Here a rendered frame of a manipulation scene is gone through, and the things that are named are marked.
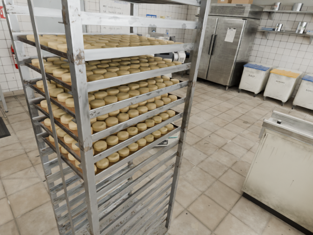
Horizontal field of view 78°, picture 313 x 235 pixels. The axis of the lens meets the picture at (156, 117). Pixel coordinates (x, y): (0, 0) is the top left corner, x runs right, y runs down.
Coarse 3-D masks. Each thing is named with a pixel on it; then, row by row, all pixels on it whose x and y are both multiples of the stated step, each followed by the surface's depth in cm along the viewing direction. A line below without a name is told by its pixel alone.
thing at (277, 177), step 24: (264, 144) 171; (288, 144) 158; (264, 168) 178; (288, 168) 163; (312, 168) 151; (264, 192) 184; (288, 192) 169; (312, 192) 156; (288, 216) 175; (312, 216) 161
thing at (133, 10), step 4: (132, 4) 108; (136, 4) 109; (132, 8) 109; (136, 8) 110; (132, 12) 110; (136, 12) 111; (132, 28) 113; (136, 28) 115; (132, 32) 114; (132, 160) 160; (128, 164) 161
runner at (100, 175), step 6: (180, 126) 111; (174, 132) 108; (162, 138) 100; (150, 144) 93; (156, 144) 98; (138, 150) 88; (144, 150) 91; (132, 156) 86; (120, 162) 81; (126, 162) 84; (108, 168) 76; (114, 168) 79; (96, 174) 73; (102, 174) 75; (96, 180) 74
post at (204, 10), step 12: (204, 0) 82; (204, 12) 83; (204, 24) 86; (192, 60) 94; (192, 72) 96; (192, 84) 98; (192, 96) 102; (180, 132) 113; (180, 144) 115; (180, 156) 119; (168, 216) 146; (168, 228) 152
